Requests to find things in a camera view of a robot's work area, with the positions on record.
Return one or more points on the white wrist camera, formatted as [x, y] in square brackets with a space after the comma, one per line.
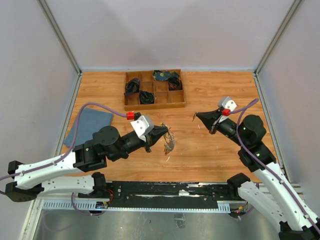
[227, 105]
[141, 124]

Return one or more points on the wooden compartment tray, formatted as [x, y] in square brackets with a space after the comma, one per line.
[164, 98]

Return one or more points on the dark rolled tie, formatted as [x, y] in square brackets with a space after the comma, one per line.
[174, 84]
[132, 87]
[146, 98]

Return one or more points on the blue folded cloth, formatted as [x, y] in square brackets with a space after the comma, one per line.
[91, 121]

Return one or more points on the dark rolled tie left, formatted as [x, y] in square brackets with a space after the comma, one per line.
[132, 87]

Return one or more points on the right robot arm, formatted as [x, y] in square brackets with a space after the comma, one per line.
[285, 210]

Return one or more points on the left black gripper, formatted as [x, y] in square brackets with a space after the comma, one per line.
[150, 139]

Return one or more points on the dark rolled tie centre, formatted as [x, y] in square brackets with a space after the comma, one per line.
[146, 98]

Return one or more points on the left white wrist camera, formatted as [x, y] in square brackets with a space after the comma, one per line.
[141, 124]

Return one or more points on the dark rolled tie right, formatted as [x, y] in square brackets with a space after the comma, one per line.
[174, 84]

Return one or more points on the blue yellow patterned tie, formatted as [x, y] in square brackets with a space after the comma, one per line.
[164, 75]

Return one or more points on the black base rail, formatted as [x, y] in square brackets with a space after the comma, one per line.
[164, 195]

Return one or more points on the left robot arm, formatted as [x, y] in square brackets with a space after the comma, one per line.
[77, 171]

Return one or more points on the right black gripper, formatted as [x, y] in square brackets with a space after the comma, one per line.
[211, 119]

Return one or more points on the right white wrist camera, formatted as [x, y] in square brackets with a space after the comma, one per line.
[227, 105]

